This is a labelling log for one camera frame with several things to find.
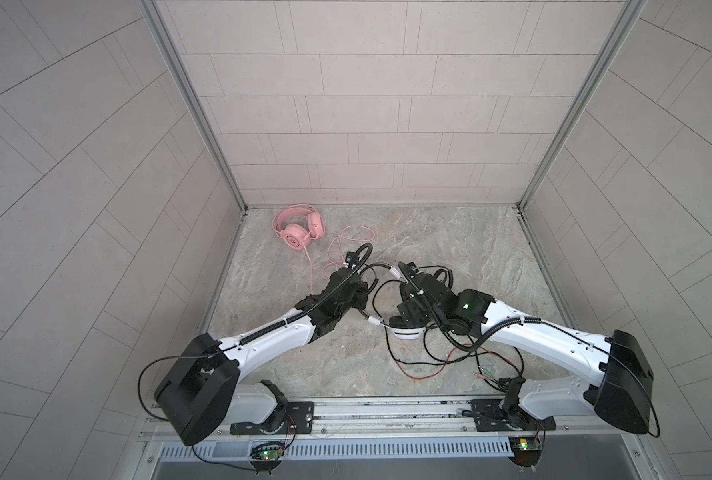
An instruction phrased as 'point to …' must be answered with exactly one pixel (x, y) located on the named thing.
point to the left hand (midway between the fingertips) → (370, 279)
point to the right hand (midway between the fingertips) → (411, 304)
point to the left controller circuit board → (268, 454)
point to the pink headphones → (297, 224)
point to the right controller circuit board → (526, 450)
